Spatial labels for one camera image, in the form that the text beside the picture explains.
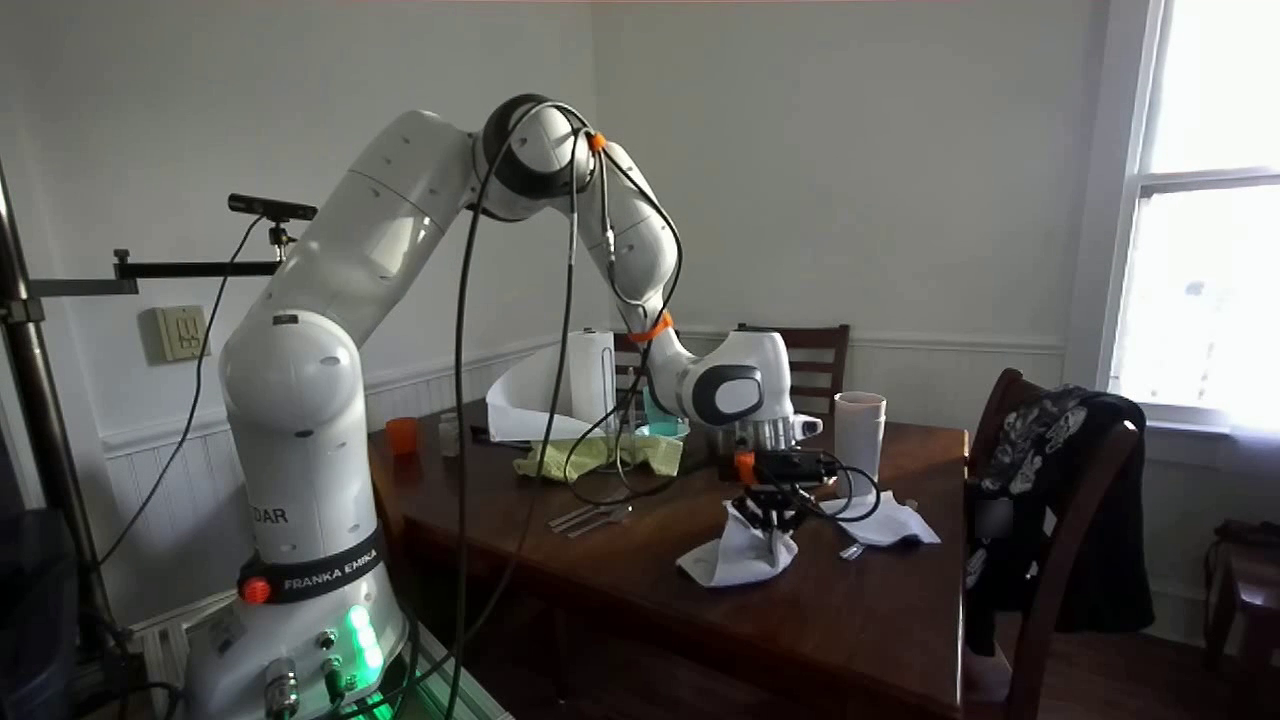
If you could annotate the metal fork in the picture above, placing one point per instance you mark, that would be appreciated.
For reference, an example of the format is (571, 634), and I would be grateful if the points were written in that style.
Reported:
(593, 520)

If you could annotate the dark wooden chair with jacket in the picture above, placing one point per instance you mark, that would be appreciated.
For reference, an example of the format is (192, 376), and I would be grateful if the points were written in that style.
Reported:
(1052, 584)

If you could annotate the tall white plastic cup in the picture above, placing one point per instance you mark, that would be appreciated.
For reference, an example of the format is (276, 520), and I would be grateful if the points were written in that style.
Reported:
(862, 425)

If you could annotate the beige wall outlet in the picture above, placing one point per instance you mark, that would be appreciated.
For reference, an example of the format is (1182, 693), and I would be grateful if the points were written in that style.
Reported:
(172, 332)

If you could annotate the metal camera stand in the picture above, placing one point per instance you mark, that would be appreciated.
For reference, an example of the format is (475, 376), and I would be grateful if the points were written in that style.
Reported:
(41, 441)

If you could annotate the black camera on boom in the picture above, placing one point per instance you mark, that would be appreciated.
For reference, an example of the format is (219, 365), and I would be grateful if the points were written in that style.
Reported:
(271, 204)

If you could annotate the dark stool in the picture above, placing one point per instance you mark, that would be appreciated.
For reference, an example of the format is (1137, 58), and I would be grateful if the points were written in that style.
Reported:
(1247, 584)

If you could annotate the teal bowl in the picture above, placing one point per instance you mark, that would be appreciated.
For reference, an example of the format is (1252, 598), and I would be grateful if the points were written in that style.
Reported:
(663, 431)

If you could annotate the white paper napkin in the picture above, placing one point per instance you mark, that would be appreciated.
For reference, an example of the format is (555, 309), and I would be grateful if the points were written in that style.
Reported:
(890, 520)

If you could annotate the small orange object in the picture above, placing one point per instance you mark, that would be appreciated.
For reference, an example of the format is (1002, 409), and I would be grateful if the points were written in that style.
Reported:
(401, 438)

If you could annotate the black patterned jacket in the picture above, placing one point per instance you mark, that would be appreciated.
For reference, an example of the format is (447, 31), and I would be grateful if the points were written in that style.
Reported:
(1025, 464)

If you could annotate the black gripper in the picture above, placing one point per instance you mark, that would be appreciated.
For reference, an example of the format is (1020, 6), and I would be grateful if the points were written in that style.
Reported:
(768, 496)

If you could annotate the white cloth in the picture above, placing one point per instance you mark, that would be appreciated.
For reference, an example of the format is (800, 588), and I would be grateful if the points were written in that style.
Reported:
(724, 559)

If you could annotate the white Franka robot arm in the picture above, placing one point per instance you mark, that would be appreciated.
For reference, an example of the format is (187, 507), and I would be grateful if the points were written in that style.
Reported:
(301, 403)

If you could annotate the paper towel roll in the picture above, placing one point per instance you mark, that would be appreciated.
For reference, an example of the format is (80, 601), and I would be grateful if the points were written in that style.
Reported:
(584, 380)

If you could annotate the small glass jar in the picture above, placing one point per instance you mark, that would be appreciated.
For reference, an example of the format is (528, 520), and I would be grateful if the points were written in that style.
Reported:
(452, 433)

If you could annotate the dark wooden slatted chair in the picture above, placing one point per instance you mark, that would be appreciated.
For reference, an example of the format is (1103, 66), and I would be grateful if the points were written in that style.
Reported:
(823, 361)
(627, 361)

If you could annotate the bright window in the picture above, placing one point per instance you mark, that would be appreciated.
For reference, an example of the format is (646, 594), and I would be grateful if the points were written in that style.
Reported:
(1200, 265)

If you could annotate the yellow-green cloth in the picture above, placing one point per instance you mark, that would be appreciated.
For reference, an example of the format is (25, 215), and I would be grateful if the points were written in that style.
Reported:
(545, 461)

